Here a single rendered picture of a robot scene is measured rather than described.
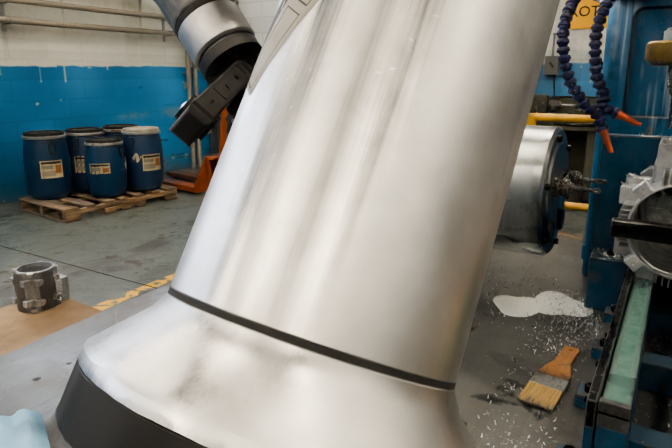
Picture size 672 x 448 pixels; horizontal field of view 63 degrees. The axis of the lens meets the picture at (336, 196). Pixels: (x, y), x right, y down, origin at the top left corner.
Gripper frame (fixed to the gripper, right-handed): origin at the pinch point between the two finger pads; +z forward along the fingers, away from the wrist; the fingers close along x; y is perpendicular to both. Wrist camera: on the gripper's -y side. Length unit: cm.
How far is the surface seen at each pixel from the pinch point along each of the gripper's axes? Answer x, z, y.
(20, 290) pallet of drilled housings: 228, -75, 81
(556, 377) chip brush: 6, 37, 38
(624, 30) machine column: -28, -6, 88
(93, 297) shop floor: 262, -68, 131
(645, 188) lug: -18, 20, 56
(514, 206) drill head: 1, 12, 53
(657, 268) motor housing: -12, 33, 57
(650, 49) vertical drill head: -30, 2, 65
